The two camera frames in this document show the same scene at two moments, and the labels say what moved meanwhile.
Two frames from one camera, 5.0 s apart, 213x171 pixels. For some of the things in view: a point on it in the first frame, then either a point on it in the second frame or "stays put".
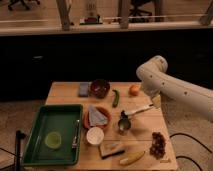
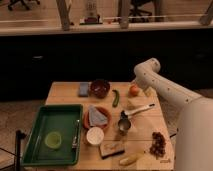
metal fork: (75, 143) stays put
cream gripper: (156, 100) → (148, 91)
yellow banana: (131, 158) stays put
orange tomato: (134, 90) stays put
